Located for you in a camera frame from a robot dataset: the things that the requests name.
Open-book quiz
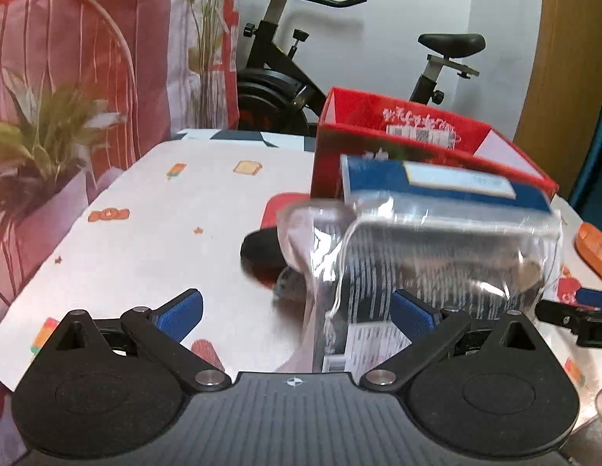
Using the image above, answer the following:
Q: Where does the blue chair back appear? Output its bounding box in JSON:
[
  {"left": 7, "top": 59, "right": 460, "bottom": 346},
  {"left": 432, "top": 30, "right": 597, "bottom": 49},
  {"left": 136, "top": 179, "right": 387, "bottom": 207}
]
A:
[{"left": 568, "top": 82, "right": 602, "bottom": 209}]

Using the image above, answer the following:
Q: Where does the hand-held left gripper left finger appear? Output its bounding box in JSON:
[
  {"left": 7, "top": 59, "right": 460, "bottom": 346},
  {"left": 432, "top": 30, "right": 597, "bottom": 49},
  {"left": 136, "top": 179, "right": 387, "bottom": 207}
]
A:
[{"left": 56, "top": 289, "right": 231, "bottom": 392}]

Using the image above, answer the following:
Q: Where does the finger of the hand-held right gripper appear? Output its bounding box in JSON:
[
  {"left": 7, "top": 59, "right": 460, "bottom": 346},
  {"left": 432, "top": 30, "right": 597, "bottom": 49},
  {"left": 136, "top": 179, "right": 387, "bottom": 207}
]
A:
[{"left": 535, "top": 300, "right": 581, "bottom": 332}]

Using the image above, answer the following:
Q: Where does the orange object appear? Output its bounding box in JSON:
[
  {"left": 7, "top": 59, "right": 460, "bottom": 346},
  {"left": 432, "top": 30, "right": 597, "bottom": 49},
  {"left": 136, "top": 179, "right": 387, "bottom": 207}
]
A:
[{"left": 574, "top": 222, "right": 602, "bottom": 285}]

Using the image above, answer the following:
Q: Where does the blue packet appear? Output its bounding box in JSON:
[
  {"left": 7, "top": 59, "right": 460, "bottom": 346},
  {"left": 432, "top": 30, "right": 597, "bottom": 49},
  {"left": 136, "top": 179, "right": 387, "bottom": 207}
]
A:
[{"left": 277, "top": 154, "right": 564, "bottom": 374}]

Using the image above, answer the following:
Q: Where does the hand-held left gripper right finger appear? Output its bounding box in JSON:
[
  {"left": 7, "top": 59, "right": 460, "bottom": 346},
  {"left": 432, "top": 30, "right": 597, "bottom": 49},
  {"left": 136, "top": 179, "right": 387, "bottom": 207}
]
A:
[{"left": 360, "top": 289, "right": 539, "bottom": 393}]

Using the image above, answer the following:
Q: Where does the geometric pattern tablecloth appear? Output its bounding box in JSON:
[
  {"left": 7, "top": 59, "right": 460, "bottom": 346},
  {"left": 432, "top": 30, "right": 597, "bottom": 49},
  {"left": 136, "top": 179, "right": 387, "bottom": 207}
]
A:
[{"left": 172, "top": 129, "right": 321, "bottom": 152}]

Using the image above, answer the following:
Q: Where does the red soft item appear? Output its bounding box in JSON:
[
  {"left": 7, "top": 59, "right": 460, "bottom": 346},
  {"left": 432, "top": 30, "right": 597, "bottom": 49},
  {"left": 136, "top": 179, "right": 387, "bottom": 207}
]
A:
[{"left": 259, "top": 193, "right": 312, "bottom": 232}]

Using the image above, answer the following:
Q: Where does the food print table mat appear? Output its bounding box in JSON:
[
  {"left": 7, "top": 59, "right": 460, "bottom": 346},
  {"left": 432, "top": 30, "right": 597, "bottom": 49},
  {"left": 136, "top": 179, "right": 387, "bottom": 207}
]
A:
[{"left": 0, "top": 141, "right": 602, "bottom": 452}]

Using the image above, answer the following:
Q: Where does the black exercise bike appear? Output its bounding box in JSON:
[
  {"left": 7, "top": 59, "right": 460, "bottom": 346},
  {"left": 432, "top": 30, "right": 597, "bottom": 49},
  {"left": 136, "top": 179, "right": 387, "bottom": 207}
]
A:
[{"left": 235, "top": 0, "right": 486, "bottom": 139}]

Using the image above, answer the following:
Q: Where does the red cardboard box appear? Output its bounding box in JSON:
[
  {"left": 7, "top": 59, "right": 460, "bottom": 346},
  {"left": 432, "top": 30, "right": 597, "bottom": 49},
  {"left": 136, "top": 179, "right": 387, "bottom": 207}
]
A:
[{"left": 311, "top": 86, "right": 560, "bottom": 214}]

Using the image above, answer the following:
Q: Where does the wooden panel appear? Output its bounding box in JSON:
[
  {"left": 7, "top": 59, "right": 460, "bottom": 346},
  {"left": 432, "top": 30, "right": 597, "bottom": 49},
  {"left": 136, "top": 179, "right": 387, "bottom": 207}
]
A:
[{"left": 515, "top": 0, "right": 602, "bottom": 200}]

